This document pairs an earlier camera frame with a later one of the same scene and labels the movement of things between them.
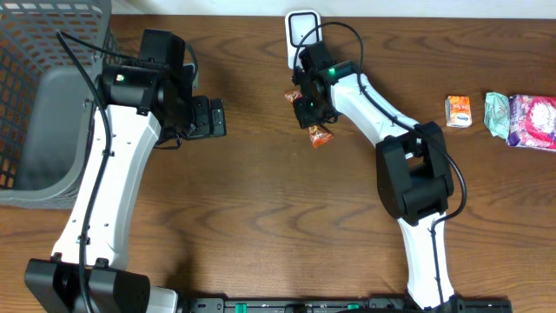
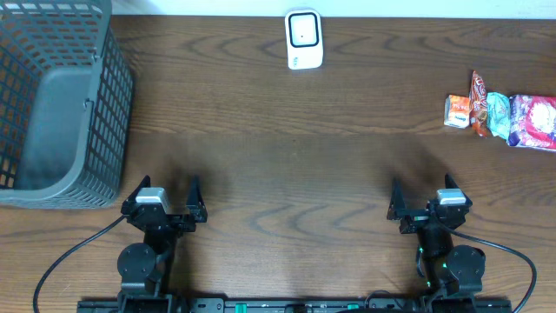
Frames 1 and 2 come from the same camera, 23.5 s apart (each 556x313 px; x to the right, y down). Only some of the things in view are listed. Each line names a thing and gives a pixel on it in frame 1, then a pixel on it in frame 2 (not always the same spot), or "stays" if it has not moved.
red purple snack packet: [532, 122] stays
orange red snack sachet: [319, 134] → [478, 105]
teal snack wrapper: [497, 114] stays
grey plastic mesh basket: [46, 115] stays
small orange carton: [458, 113] stays
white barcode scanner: [298, 24] stays
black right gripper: [305, 119] → [398, 210]
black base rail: [341, 305] stays
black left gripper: [216, 117] → [169, 218]
